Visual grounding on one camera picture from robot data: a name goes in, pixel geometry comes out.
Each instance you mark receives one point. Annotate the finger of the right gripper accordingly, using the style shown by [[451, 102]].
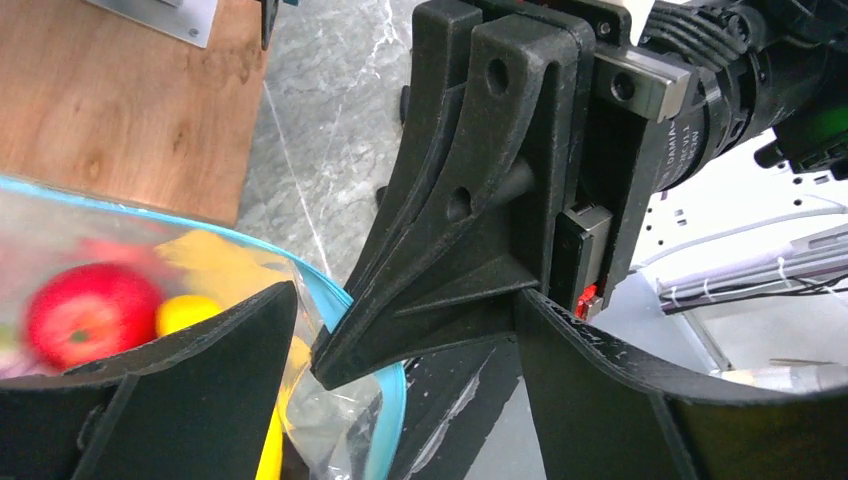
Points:
[[441, 33]]

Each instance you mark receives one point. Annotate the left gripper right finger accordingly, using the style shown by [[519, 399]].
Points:
[[605, 409]]

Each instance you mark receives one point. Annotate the yellow toy banana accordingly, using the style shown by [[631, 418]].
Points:
[[271, 459]]

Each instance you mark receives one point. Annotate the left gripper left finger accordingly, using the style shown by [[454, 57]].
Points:
[[195, 404]]

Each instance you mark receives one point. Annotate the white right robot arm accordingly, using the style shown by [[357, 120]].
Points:
[[761, 64]]

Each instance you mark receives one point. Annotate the clear zip top bag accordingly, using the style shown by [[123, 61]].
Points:
[[351, 432]]

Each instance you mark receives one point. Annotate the metal stand bracket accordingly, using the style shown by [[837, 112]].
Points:
[[190, 21]]

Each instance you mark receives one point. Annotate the orange toy mango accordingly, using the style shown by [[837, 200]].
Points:
[[181, 312]]

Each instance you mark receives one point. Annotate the wooden board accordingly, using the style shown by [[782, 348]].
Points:
[[95, 103]]

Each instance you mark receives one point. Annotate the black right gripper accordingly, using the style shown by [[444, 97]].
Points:
[[539, 187]]

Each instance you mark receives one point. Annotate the red toy apple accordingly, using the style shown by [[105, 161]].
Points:
[[90, 312]]

